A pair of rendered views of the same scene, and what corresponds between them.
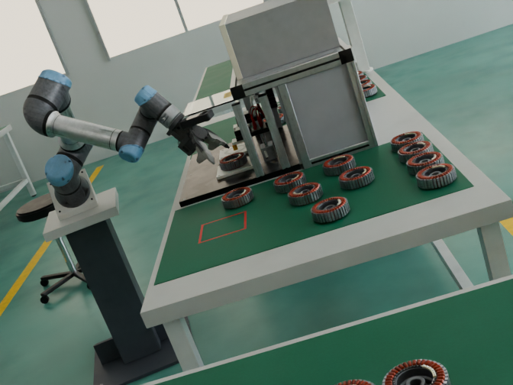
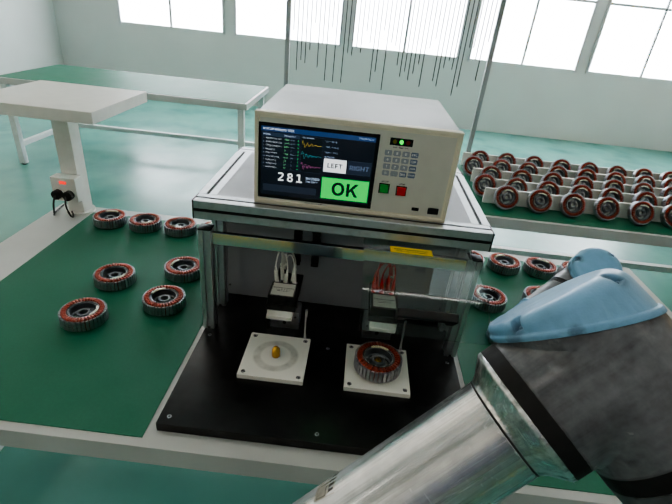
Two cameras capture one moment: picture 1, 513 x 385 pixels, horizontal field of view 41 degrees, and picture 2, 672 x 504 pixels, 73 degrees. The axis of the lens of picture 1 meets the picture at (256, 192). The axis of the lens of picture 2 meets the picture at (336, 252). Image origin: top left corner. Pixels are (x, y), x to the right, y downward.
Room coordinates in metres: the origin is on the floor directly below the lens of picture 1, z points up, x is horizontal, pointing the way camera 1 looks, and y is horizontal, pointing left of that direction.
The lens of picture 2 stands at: (2.84, 0.86, 1.53)
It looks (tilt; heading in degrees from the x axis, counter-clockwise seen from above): 29 degrees down; 265
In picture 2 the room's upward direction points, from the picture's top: 6 degrees clockwise
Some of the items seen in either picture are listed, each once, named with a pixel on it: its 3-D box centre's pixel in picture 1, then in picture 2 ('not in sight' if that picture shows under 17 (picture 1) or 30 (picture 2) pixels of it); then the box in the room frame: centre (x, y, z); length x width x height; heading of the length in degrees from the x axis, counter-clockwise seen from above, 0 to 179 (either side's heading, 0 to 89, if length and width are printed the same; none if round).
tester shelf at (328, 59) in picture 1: (286, 60); (346, 191); (2.73, -0.28, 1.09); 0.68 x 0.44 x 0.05; 174
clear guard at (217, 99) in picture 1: (214, 108); (418, 278); (2.59, 0.04, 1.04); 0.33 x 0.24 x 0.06; 84
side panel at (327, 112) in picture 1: (328, 115); not in sight; (2.40, -0.33, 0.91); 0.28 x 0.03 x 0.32; 84
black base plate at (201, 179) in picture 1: (240, 161); (325, 364); (2.76, 0.02, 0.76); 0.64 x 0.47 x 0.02; 174
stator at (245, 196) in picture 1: (237, 197); not in sight; (2.29, 0.07, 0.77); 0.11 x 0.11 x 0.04
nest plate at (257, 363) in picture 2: (236, 150); (275, 357); (2.89, 0.02, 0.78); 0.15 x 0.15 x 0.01; 84
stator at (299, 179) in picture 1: (289, 182); not in sight; (2.26, -0.12, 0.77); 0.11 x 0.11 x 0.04
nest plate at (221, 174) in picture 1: (235, 166); (376, 369); (2.65, 0.05, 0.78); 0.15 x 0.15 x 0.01; 84
